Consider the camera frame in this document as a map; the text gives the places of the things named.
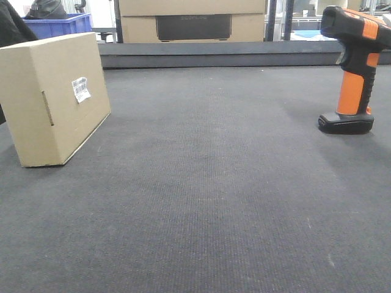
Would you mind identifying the brown cardboard package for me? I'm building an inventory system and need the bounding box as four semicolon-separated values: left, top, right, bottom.
1;32;111;167

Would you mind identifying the orange black barcode scanner gun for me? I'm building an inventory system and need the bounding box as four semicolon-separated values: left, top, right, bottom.
318;5;390;134

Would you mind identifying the large EcoFlow cardboard box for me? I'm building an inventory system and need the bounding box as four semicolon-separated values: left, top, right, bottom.
119;1;266;43

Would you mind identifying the white barcode label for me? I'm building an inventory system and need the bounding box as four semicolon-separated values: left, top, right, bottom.
71;76;91;103

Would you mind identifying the blue plastic tray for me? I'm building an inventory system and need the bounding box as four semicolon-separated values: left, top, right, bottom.
290;30;327;42

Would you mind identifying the blue plastic crate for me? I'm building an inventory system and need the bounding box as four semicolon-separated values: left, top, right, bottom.
24;13;92;39

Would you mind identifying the black bag in crate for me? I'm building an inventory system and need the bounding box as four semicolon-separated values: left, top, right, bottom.
25;0;68;20

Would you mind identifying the black jacket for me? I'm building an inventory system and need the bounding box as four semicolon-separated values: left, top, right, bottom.
0;0;39;126

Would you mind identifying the black vertical post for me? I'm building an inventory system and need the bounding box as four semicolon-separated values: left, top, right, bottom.
266;0;277;42
283;0;294;41

